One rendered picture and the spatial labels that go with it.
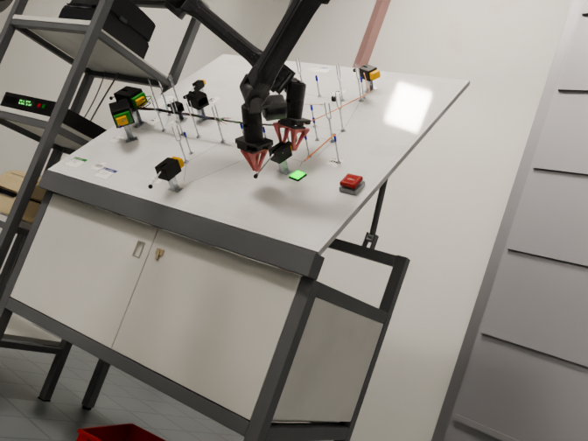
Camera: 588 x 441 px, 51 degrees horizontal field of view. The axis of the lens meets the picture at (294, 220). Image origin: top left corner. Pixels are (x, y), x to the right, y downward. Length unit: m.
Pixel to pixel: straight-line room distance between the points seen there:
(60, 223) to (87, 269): 0.24
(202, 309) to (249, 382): 0.27
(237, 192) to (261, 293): 0.37
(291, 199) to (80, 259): 0.78
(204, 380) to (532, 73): 2.68
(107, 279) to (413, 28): 2.93
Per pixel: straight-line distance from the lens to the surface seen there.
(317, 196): 1.80
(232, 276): 1.76
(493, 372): 3.25
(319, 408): 1.91
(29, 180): 2.44
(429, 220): 3.64
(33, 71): 4.22
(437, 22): 4.28
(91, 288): 2.11
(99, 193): 2.15
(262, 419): 1.65
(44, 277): 2.30
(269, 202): 1.82
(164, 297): 1.89
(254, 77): 1.69
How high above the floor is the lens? 0.73
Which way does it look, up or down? 7 degrees up
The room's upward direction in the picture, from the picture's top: 20 degrees clockwise
